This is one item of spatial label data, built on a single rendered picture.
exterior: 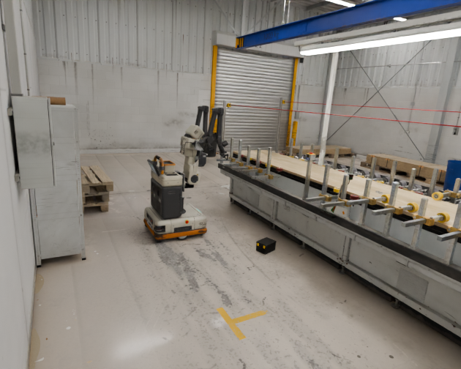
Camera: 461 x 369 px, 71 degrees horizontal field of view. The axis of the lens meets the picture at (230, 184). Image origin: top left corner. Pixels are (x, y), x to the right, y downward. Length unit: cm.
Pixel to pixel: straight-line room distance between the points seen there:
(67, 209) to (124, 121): 661
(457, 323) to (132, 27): 936
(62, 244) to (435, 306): 343
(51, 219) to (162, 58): 742
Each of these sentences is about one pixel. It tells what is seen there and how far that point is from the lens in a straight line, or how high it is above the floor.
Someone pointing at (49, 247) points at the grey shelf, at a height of 19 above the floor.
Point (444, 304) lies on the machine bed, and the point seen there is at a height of 27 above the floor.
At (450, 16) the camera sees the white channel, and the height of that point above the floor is 243.
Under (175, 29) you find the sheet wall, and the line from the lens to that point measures 1045.
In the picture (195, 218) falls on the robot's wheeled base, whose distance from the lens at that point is 405.
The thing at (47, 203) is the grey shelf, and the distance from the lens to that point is 354.
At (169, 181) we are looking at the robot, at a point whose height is 76.
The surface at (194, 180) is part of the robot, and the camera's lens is 409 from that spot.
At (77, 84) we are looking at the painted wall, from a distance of 976.
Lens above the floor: 172
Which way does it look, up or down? 15 degrees down
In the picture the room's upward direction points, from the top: 4 degrees clockwise
